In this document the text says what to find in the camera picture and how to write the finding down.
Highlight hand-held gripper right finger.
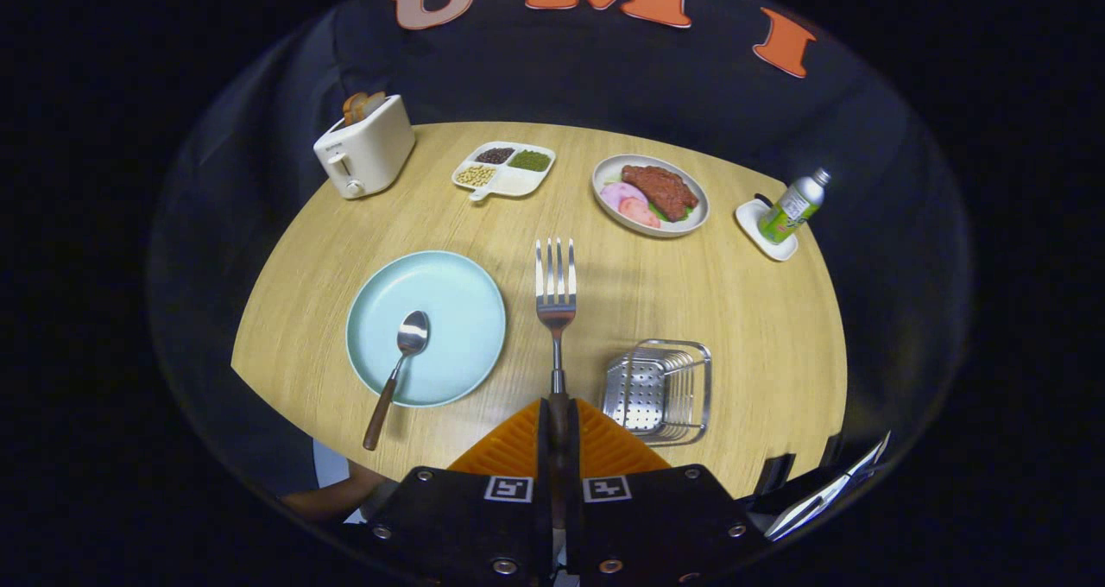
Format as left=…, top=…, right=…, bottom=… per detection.
left=565, top=399, right=771, bottom=586

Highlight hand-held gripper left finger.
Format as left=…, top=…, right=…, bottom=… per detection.
left=350, top=399, right=554, bottom=586

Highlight spoon with wooden handle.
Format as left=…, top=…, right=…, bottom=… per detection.
left=363, top=310, right=431, bottom=451

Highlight fork with wooden handle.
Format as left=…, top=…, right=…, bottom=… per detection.
left=534, top=237, right=578, bottom=532

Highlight metal cutlery basket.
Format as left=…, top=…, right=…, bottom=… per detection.
left=601, top=338, right=714, bottom=447

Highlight light blue plate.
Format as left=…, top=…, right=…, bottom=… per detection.
left=345, top=250, right=508, bottom=408

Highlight small white square dish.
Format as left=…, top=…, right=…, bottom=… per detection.
left=735, top=197, right=799, bottom=262

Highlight pink ham slices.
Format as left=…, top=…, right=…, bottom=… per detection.
left=600, top=181, right=661, bottom=230

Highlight brown steak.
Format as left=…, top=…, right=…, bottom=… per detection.
left=622, top=165, right=700, bottom=222

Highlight silver bottle with green label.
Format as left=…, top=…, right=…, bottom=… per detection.
left=758, top=167, right=832, bottom=245

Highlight white divided dish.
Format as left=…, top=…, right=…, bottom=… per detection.
left=451, top=141, right=557, bottom=202

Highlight white oval food plate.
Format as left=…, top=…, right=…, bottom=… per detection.
left=591, top=154, right=710, bottom=239

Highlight white toaster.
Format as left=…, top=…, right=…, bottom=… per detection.
left=313, top=93, right=417, bottom=200

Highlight toast slices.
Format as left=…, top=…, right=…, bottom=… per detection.
left=342, top=91, right=387, bottom=127

